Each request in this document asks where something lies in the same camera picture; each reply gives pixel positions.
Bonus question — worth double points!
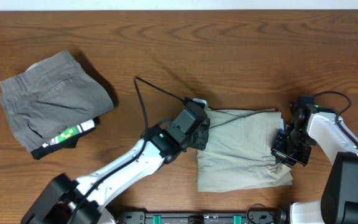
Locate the folded grey shorts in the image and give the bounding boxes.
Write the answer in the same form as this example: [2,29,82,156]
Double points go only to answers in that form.
[0,50,114,152]

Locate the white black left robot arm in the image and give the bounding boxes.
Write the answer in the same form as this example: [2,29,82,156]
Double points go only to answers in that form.
[21,119,209,224]

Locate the khaki green shorts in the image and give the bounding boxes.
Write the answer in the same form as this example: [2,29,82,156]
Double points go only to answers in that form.
[197,109,293,192]

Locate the black patterned folded garment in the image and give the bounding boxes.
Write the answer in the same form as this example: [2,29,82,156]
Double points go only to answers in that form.
[30,117,99,160]

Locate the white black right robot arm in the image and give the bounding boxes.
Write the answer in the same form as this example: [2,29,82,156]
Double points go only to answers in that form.
[271,101,358,223]

